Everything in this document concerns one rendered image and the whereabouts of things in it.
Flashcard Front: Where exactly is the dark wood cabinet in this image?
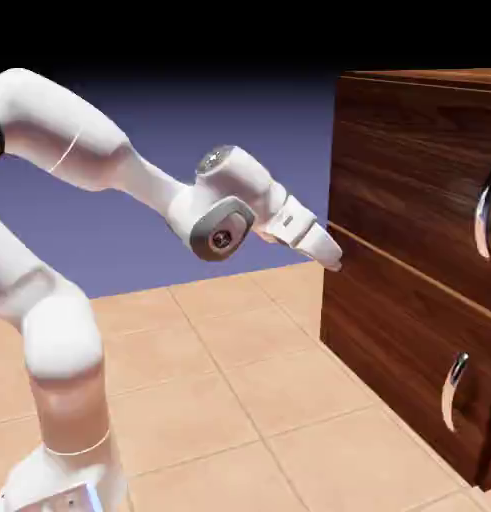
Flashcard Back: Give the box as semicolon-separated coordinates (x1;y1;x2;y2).
319;68;491;492

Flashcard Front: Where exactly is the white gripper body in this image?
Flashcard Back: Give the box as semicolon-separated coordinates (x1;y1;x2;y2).
291;221;344;273

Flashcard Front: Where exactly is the small dark wood door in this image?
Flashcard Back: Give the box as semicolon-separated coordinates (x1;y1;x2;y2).
319;227;491;487

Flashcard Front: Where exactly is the short curved metal handle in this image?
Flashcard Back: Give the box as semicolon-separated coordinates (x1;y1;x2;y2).
440;351;470;434

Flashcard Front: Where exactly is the long curved metal handle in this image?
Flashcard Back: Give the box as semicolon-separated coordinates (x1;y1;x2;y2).
473;158;491;261

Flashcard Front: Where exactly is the large dark wood door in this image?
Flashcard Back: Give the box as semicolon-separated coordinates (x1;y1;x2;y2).
327;75;491;317

